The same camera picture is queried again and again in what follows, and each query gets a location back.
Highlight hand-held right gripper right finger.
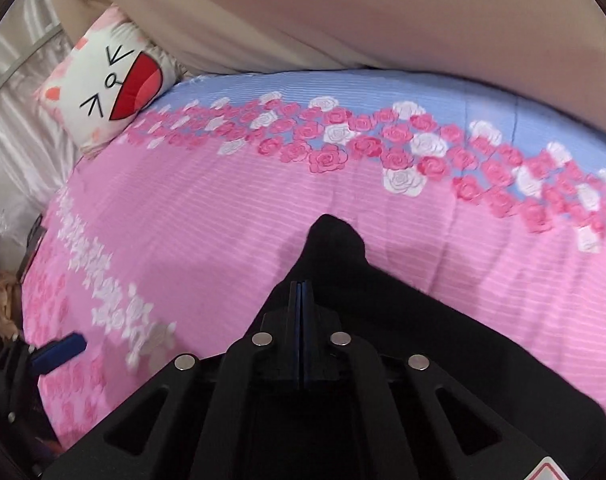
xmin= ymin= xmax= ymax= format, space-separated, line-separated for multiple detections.
xmin=301 ymin=280 xmax=550 ymax=480

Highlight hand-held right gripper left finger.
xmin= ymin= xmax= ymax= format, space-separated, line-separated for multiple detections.
xmin=43 ymin=280 xmax=302 ymax=480

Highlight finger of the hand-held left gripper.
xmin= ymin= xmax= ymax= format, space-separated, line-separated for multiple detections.
xmin=29 ymin=332 xmax=88 ymax=376

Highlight black pants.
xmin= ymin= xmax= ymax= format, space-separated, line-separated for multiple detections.
xmin=263 ymin=213 xmax=606 ymax=480

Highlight pink rose print bed sheet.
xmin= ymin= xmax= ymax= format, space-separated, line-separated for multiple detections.
xmin=20 ymin=71 xmax=606 ymax=453

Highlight shiny white curtain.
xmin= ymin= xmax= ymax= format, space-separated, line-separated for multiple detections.
xmin=0 ymin=0 xmax=86 ymax=246

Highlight cartoon face pillow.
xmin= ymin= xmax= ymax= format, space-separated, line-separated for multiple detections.
xmin=33 ymin=4 xmax=190 ymax=161

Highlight beige quilt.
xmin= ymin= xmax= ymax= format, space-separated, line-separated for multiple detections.
xmin=53 ymin=0 xmax=606 ymax=111

